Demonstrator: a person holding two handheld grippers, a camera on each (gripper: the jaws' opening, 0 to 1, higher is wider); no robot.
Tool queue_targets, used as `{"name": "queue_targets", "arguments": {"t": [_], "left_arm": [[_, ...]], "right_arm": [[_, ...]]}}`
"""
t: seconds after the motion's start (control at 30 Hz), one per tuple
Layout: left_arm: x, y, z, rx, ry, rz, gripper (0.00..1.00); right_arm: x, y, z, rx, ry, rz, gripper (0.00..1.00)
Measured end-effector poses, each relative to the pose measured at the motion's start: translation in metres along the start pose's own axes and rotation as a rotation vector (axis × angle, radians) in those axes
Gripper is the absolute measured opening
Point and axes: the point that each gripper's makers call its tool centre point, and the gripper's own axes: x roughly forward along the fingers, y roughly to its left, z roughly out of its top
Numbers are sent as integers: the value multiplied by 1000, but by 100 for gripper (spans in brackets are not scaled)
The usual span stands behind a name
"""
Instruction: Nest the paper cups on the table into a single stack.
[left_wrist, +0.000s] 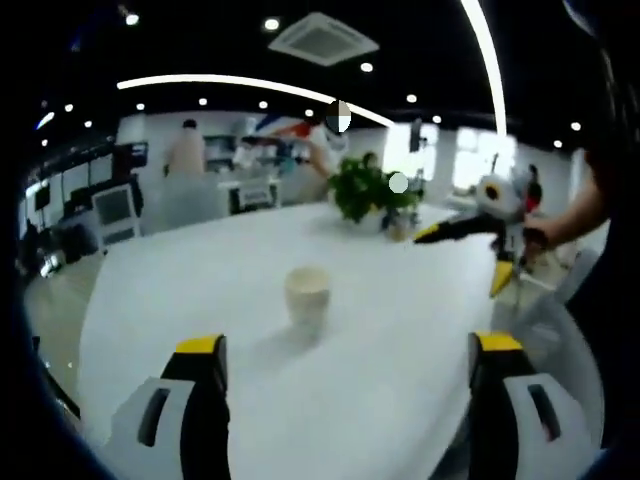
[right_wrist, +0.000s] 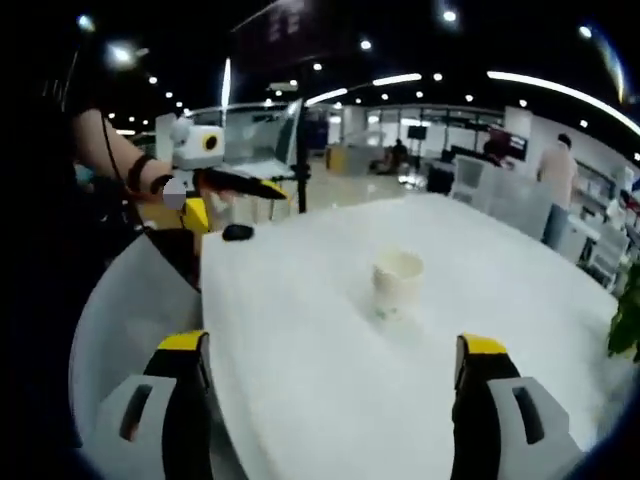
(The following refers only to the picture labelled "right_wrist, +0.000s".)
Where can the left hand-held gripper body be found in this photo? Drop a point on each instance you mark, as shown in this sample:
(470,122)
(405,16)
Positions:
(197,150)

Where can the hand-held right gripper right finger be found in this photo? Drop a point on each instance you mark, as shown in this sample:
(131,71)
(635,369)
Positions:
(520,430)

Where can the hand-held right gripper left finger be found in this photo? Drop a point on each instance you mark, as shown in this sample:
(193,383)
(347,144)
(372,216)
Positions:
(145,425)

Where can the white printed paper cup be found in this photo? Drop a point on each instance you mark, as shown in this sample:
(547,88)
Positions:
(397,290)

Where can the person's left hand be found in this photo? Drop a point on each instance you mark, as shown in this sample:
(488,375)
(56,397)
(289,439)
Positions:
(150,192)

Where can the black computer mouse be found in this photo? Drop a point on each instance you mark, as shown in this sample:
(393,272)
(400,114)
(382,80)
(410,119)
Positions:
(237,233)

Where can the yellow cabinet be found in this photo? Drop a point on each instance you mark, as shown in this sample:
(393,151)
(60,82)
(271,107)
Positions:
(335,159)

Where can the grey mesh chair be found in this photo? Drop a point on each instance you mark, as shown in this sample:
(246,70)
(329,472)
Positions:
(135,310)

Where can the white table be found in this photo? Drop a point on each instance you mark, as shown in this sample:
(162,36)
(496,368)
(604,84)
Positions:
(310,300)

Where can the green potted plant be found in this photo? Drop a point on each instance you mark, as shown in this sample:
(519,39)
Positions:
(625,320)

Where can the dark screen on stand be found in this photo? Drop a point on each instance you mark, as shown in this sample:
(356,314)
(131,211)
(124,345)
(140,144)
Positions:
(418,132)

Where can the grey partition panel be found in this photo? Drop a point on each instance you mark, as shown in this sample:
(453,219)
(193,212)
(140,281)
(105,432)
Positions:
(515,200)

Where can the black red machine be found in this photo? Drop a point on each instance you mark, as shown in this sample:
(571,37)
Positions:
(505,145)

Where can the curved ceiling light strip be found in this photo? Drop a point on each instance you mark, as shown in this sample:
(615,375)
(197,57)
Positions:
(525,78)

